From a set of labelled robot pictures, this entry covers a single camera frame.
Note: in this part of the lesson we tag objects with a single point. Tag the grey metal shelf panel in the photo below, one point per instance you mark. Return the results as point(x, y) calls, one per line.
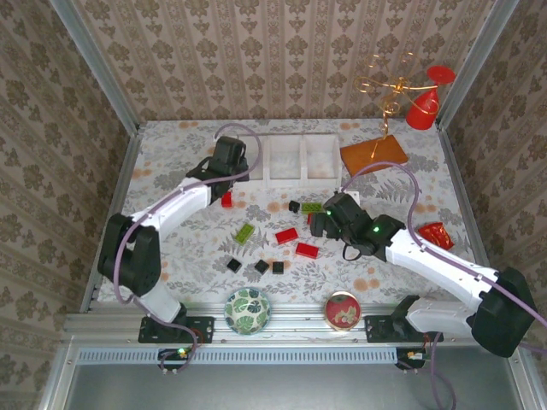
point(273, 388)

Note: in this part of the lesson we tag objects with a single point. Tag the tall black lego piece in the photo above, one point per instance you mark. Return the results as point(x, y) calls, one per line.
point(294, 206)

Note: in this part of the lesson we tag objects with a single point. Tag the red snack packet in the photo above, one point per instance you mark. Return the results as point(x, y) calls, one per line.
point(437, 235)

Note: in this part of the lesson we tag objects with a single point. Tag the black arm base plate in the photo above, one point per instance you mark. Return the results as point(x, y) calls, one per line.
point(201, 329)
point(378, 329)

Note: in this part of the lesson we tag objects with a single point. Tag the small red lego brick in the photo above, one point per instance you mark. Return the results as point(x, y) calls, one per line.
point(227, 199)

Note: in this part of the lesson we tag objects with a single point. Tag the aluminium side rail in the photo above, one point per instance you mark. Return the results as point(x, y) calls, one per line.
point(115, 213)
point(461, 192)

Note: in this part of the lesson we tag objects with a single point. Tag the floral patterned table cover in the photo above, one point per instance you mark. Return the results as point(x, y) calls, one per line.
point(273, 282)

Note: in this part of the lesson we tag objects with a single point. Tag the small controller board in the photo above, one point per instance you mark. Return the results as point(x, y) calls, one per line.
point(177, 354)
point(412, 355)

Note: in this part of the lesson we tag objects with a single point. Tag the red arch lego brick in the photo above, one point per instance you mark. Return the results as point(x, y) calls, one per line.
point(309, 218)

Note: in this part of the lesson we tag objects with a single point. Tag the long green lego brick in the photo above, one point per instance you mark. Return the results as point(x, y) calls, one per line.
point(244, 233)

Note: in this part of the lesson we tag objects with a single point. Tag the wooden base board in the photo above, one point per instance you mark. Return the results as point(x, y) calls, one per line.
point(376, 154)

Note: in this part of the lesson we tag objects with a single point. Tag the red patterned bowl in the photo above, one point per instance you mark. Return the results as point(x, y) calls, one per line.
point(343, 311)

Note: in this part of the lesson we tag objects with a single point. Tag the square black lego brick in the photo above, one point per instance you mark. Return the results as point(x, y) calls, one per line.
point(278, 267)
point(261, 266)
point(233, 265)

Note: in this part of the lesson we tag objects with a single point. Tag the leaf pattern bowl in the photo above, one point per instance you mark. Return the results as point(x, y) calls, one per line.
point(248, 311)

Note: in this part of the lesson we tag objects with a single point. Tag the aluminium mounting rail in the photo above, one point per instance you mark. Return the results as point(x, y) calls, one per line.
point(299, 320)

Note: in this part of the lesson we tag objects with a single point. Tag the white three-compartment container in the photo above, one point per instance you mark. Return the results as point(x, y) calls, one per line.
point(299, 162)

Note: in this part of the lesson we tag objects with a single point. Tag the aluminium frame post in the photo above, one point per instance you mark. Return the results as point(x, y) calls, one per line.
point(94, 64)
point(474, 64)

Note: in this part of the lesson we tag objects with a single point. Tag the red plastic goblet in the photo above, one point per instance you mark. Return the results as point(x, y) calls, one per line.
point(423, 109)

